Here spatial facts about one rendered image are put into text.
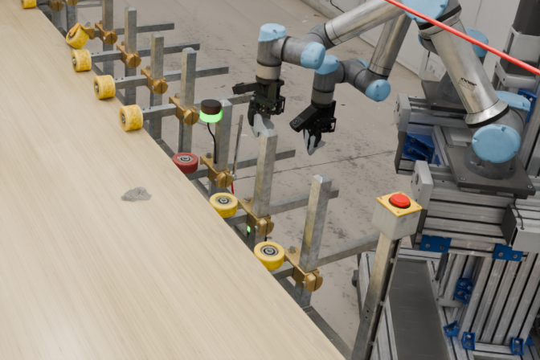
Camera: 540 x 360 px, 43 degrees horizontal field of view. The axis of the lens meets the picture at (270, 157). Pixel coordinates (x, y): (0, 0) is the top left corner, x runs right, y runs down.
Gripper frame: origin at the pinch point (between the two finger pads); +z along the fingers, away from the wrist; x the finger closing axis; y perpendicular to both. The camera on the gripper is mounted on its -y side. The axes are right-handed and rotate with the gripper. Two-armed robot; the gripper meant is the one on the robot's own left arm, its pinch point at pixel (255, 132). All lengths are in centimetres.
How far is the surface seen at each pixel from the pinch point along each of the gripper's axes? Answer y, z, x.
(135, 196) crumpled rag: -7.2, 8.0, -43.1
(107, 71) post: -99, 20, 24
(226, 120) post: -4.5, -5.8, -9.5
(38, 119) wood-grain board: -64, 9, -35
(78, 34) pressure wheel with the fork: -105, 3, 14
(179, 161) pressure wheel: -13.0, 8.6, -20.0
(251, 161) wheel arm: -3.9, 14.0, 4.4
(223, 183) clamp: -2.1, 15.2, -11.0
